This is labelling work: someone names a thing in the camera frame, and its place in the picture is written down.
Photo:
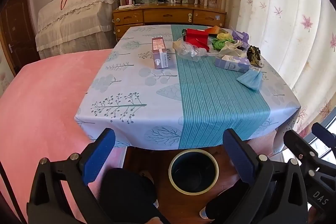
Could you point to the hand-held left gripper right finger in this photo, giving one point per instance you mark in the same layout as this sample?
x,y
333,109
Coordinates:
x,y
237,153

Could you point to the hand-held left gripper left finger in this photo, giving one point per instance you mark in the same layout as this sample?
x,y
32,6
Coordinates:
x,y
99,155

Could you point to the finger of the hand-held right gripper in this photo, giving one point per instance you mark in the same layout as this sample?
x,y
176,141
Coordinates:
x,y
296,142
323,134

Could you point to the dark blue trash bin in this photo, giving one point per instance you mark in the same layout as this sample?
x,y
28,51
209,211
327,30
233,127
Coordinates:
x,y
193,174

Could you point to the blue face mask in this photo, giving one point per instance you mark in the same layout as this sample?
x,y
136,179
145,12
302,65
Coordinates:
x,y
250,79

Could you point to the lavender carton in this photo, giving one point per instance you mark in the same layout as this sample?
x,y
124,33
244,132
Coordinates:
x,y
231,64

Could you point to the black and gold wrapper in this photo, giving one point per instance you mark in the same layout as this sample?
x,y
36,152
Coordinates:
x,y
254,54

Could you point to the cream paper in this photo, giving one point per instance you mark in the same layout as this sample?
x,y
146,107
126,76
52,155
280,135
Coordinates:
x,y
231,49

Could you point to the green paper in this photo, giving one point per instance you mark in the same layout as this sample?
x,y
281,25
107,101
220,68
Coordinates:
x,y
220,43

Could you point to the clear plastic bag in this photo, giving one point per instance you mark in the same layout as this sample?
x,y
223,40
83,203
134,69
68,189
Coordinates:
x,y
187,50

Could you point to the pink carton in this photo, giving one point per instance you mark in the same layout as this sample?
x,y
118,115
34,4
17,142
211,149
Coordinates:
x,y
160,56

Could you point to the yellow paper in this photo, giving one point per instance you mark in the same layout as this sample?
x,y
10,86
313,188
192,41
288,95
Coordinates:
x,y
224,36

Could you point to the red packet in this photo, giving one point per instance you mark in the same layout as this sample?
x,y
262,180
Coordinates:
x,y
197,36

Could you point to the black packet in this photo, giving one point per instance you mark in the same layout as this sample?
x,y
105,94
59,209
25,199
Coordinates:
x,y
184,34

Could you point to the person's left leg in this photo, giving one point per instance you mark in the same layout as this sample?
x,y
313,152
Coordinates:
x,y
126,192

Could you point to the person's leg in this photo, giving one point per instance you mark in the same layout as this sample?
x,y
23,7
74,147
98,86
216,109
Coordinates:
x,y
126,192
225,205

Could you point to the person's right leg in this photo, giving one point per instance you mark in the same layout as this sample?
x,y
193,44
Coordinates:
x,y
225,205

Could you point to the table with patterned cloth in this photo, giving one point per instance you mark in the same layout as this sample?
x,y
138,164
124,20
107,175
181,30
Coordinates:
x,y
204,98

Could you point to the pink blanket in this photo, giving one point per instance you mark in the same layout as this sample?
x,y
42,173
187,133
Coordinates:
x,y
39,108

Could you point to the purple plastic bag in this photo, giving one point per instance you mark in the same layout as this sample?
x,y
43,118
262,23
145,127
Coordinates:
x,y
240,35

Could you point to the leaf print curtain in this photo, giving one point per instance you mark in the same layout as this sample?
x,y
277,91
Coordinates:
x,y
283,16

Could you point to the orange packet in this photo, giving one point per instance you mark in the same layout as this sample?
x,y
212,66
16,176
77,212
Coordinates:
x,y
214,29

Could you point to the cream lace cover cloth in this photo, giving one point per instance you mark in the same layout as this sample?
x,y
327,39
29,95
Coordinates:
x,y
78,22

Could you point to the brown wooden door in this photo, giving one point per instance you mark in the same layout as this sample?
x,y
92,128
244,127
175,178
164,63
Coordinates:
x,y
18,29

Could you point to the white power strip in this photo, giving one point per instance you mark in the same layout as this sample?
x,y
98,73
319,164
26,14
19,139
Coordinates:
x,y
130,6

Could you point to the wooden desk with drawers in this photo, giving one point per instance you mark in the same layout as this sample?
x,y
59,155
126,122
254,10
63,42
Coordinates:
x,y
168,15

